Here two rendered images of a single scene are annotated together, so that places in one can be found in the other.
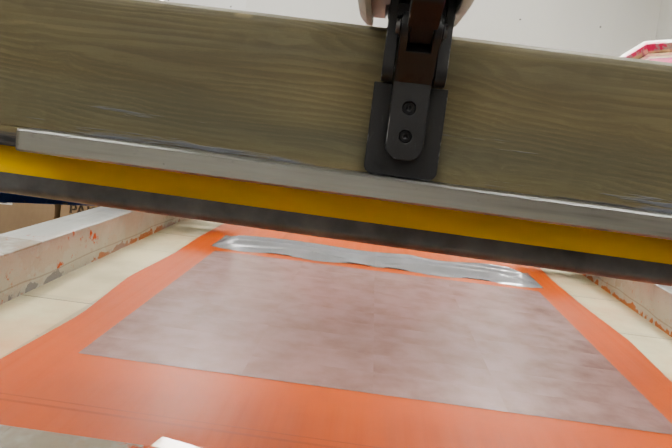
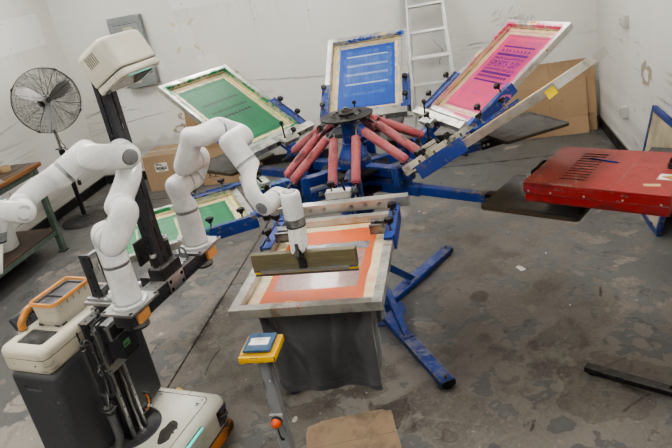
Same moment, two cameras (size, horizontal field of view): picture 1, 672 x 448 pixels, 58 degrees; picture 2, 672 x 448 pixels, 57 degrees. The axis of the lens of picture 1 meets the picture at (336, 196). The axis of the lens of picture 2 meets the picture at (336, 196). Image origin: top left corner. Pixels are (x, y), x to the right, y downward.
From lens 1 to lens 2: 2.10 m
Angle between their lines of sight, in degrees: 18
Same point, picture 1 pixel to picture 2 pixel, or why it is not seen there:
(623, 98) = (325, 254)
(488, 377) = (333, 281)
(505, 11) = not seen: outside the picture
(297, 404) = (302, 293)
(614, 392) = (353, 279)
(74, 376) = (273, 295)
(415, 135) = (303, 264)
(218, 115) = (281, 265)
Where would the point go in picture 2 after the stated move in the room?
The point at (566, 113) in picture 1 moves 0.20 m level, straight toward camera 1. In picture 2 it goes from (319, 257) to (293, 285)
